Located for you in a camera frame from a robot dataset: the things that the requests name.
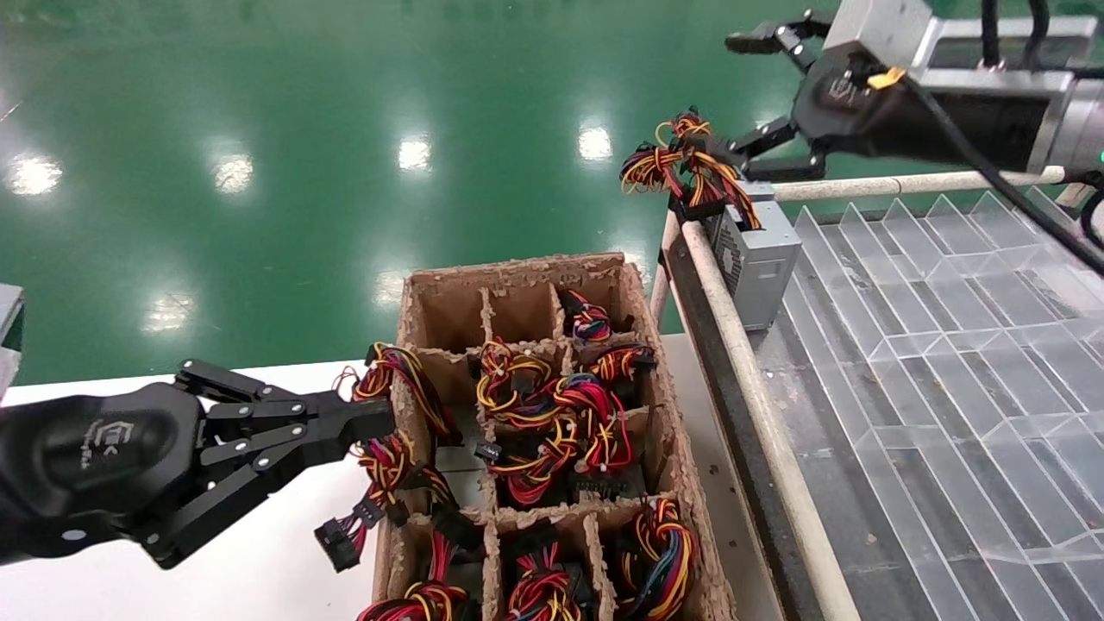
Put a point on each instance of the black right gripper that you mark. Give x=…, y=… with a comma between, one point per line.
x=841, y=103

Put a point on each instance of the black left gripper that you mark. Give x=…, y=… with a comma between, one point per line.
x=95, y=457

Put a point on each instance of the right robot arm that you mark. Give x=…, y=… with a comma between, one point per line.
x=983, y=121

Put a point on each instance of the gray metal power supply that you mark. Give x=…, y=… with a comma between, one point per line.
x=759, y=191

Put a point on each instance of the cardboard box with dividers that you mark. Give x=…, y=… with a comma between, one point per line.
x=448, y=315

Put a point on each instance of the gray metal object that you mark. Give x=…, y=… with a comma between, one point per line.
x=9, y=319

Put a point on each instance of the clear plastic divider tray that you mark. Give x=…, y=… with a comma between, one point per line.
x=949, y=388

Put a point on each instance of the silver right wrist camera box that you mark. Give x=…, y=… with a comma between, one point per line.
x=880, y=30

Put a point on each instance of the short beige pipe rail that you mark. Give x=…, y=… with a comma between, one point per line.
x=662, y=285

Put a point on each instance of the black frame strip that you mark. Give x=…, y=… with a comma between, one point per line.
x=733, y=405

